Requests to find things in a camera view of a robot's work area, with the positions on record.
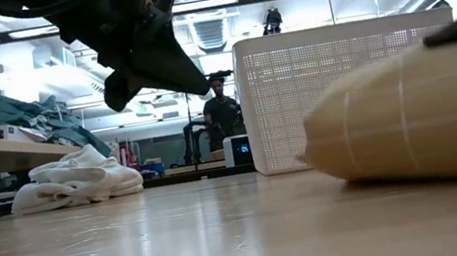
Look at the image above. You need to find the white flat box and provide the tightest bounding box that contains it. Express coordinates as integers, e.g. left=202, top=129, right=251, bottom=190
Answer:
left=0, top=118, right=48, bottom=149

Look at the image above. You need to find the person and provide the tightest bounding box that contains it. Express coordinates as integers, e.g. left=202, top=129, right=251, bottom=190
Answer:
left=197, top=74, right=249, bottom=153

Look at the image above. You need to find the black overhead camera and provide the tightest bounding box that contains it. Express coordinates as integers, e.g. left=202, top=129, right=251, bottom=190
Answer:
left=259, top=5, right=286, bottom=37

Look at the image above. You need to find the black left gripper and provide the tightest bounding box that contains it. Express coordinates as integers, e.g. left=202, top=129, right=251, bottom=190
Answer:
left=40, top=0, right=212, bottom=121

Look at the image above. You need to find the white crumpled towel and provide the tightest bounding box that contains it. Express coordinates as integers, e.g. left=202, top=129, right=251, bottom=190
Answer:
left=3, top=137, right=147, bottom=217

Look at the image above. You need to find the white plastic bin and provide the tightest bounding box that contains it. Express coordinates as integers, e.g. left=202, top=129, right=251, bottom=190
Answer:
left=228, top=5, right=457, bottom=180

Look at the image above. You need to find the black background rig frame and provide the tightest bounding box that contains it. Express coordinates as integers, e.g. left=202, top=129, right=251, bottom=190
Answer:
left=181, top=68, right=247, bottom=165

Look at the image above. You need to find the red background stand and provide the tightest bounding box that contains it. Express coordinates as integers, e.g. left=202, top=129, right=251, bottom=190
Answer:
left=119, top=137, right=143, bottom=172

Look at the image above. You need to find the blue cloth pile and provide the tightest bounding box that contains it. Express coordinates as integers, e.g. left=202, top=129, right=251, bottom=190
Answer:
left=0, top=76, right=114, bottom=173

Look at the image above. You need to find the yellow checked towel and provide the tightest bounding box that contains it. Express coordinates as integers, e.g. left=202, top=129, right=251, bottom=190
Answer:
left=286, top=37, right=457, bottom=206

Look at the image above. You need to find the silver ventilation duct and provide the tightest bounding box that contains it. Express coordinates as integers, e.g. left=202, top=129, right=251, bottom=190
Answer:
left=193, top=17, right=228, bottom=56

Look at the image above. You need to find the blue background box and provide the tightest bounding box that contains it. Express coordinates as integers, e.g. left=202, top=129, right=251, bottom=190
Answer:
left=137, top=155, right=168, bottom=181

